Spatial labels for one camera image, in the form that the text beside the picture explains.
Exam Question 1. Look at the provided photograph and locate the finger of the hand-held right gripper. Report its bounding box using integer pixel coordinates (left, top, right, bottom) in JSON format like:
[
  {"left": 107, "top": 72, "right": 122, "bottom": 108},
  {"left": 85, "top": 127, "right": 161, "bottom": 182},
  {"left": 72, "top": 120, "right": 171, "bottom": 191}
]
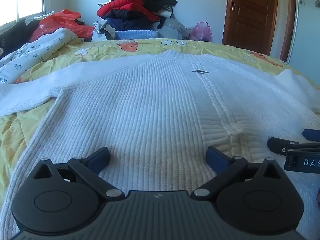
[
  {"left": 302, "top": 129, "right": 320, "bottom": 140},
  {"left": 267, "top": 137, "right": 320, "bottom": 154}
]

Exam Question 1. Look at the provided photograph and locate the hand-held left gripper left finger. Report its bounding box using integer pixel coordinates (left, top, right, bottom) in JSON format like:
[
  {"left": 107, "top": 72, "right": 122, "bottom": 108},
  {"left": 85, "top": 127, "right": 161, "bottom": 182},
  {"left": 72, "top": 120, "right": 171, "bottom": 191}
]
[{"left": 32, "top": 147, "right": 125, "bottom": 201}]

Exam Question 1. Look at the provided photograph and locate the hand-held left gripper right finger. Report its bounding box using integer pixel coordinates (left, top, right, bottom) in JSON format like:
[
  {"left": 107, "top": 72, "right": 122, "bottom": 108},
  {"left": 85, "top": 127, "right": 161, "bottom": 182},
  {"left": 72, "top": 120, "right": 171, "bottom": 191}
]
[{"left": 190, "top": 146, "right": 283, "bottom": 201}]

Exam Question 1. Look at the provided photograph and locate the white knit sweater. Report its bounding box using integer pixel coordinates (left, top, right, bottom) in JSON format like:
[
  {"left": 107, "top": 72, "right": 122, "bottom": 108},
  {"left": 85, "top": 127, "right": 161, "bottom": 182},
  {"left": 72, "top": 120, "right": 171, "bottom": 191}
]
[{"left": 0, "top": 49, "right": 320, "bottom": 220}]

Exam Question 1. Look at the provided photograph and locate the yellow carrot print bedsheet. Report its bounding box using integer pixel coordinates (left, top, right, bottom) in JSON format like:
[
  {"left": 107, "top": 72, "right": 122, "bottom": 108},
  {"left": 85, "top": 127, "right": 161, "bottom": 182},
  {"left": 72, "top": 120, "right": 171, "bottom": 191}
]
[{"left": 0, "top": 39, "right": 320, "bottom": 205}]

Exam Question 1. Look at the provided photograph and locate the white flower decal wardrobe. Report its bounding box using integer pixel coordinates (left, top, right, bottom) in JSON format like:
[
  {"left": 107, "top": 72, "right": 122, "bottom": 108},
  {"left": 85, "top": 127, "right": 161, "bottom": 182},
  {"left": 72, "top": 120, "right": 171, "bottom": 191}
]
[{"left": 287, "top": 0, "right": 320, "bottom": 77}]

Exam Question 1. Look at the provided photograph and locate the white grey plastic bag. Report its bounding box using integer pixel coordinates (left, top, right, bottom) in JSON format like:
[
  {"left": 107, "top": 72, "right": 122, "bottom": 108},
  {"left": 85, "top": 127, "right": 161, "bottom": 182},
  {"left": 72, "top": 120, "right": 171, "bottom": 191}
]
[{"left": 91, "top": 20, "right": 117, "bottom": 42}]

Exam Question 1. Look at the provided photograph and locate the white printed blanket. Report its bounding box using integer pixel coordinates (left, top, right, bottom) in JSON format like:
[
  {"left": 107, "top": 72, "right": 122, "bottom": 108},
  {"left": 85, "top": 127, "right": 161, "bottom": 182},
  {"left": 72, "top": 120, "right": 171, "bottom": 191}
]
[{"left": 0, "top": 27, "right": 84, "bottom": 84}]

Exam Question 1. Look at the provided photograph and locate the pink plastic bag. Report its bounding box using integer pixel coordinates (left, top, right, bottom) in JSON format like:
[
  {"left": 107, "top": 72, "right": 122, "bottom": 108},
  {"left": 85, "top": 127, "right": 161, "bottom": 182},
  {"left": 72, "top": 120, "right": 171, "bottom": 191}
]
[{"left": 189, "top": 22, "right": 212, "bottom": 42}]

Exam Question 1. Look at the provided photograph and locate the light blue knit sweater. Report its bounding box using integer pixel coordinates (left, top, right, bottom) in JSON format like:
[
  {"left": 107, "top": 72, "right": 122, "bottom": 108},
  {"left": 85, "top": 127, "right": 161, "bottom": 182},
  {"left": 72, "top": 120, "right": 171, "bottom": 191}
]
[{"left": 115, "top": 29, "right": 165, "bottom": 40}]

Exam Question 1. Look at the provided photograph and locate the brown wooden door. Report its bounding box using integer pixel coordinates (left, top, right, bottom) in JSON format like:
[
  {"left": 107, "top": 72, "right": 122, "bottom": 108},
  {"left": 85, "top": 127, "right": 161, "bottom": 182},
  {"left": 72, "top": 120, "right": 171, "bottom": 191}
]
[{"left": 222, "top": 0, "right": 279, "bottom": 55}]

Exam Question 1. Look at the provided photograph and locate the grey cloth bundle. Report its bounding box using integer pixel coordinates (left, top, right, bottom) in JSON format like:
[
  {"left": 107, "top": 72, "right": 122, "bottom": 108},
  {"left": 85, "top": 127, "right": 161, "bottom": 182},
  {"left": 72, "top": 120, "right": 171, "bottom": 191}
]
[{"left": 157, "top": 17, "right": 190, "bottom": 40}]

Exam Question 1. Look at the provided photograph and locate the navy jacket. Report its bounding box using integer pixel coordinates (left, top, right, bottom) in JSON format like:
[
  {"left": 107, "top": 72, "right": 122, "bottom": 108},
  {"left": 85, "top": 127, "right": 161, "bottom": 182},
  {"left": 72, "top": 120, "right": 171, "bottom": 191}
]
[{"left": 102, "top": 10, "right": 160, "bottom": 32}]

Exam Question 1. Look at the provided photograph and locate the red plastic bag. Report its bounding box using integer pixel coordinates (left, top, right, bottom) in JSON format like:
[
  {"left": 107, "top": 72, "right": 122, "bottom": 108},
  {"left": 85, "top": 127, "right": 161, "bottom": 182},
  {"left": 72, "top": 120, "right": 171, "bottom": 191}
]
[{"left": 29, "top": 9, "right": 95, "bottom": 42}]

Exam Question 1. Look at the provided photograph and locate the black cloth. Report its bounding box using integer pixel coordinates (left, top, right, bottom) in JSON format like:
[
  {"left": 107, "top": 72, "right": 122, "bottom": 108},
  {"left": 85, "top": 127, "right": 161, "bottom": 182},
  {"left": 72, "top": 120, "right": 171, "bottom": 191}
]
[{"left": 0, "top": 19, "right": 42, "bottom": 58}]

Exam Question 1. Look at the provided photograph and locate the white garment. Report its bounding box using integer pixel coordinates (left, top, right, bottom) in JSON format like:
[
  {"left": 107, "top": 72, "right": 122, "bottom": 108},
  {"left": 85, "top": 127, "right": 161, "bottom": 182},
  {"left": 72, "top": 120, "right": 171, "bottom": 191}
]
[{"left": 157, "top": 7, "right": 175, "bottom": 18}]

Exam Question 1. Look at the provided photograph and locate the wooden door frame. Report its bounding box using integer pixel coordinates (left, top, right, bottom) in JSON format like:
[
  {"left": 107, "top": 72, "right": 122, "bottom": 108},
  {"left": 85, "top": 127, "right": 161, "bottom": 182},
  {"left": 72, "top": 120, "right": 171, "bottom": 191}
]
[{"left": 221, "top": 0, "right": 298, "bottom": 64}]

